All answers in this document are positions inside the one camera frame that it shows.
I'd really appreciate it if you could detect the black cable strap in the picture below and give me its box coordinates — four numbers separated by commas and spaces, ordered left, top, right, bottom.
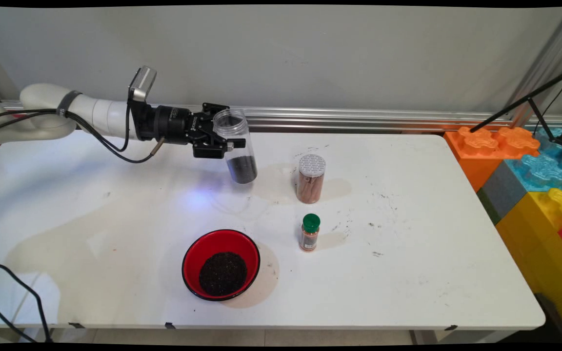
57, 90, 82, 118

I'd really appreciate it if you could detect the black tripod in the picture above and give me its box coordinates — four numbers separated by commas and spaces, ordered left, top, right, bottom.
470, 63, 562, 149

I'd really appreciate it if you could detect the spice bottle green cap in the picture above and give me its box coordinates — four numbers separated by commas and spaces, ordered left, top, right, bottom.
299, 213, 321, 253

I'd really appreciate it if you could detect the aluminium rail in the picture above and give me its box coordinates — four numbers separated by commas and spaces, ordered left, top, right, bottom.
0, 100, 562, 135

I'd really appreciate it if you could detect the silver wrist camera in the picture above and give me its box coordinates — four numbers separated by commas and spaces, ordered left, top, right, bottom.
128, 66, 157, 103

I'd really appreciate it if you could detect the blue studded foam block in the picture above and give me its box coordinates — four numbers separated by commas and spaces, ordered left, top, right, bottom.
504, 127, 562, 193

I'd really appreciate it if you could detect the black floor cable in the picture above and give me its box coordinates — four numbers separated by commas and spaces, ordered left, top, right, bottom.
0, 294, 37, 343
0, 258, 55, 343

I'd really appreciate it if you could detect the orange foam block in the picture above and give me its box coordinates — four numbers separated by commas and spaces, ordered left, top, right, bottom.
444, 126, 541, 193

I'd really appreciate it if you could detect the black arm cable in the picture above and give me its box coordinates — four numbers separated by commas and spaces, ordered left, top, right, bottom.
0, 108, 165, 164

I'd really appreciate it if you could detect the grey foam block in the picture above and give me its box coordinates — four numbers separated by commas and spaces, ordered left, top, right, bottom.
476, 160, 528, 226

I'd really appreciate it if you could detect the cinnamon stick jar silver lid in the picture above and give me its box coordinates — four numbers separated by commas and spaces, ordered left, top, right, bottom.
296, 154, 326, 204

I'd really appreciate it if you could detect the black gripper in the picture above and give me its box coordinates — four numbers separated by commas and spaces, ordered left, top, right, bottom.
134, 102, 246, 159

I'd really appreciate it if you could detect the red bowl black rim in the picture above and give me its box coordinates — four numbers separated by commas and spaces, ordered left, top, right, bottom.
181, 229, 261, 302

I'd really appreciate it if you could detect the black seed pile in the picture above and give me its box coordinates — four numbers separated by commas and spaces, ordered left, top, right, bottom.
199, 252, 248, 296

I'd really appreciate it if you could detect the clear plastic jar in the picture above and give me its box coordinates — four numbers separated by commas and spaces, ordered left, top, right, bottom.
213, 108, 258, 185

